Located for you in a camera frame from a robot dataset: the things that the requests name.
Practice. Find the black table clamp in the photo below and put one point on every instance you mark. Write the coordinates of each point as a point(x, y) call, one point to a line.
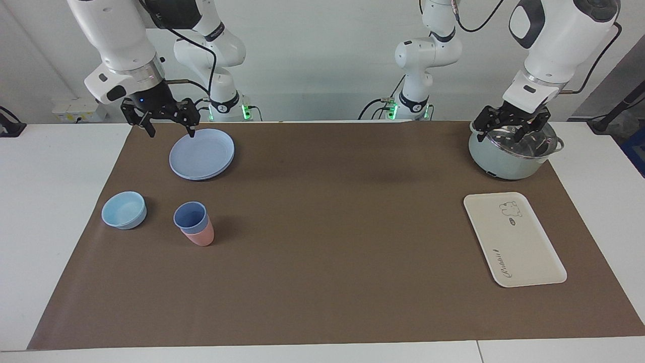
point(10, 128)

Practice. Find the white power strip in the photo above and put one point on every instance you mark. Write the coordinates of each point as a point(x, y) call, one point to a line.
point(75, 111)

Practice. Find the cream rectangular tray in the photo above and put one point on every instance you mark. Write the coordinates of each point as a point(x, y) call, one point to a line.
point(514, 242)

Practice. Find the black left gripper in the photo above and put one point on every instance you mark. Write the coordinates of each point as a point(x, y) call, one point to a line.
point(516, 115)

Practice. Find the glass pot lid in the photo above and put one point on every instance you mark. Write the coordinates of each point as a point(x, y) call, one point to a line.
point(524, 146)

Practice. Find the blue crate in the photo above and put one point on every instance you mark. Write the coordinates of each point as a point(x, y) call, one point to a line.
point(636, 151)

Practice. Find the blue plastic cup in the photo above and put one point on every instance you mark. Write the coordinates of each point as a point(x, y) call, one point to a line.
point(190, 216)

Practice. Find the pale green cooking pot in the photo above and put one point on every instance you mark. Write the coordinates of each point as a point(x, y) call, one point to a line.
point(496, 164)

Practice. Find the pink plastic cup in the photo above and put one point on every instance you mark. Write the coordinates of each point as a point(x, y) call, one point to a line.
point(201, 238)

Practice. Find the light blue bowl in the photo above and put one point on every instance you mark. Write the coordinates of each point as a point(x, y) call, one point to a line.
point(123, 210)

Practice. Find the brown table mat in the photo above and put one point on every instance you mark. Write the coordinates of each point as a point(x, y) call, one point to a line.
point(327, 242)

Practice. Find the blue plastic plate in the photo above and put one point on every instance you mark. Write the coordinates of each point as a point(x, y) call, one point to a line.
point(201, 154)

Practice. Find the black stand foot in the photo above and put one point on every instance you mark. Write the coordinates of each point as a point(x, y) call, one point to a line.
point(604, 121)

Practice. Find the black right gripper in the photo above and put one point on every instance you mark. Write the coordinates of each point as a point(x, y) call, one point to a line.
point(151, 98)

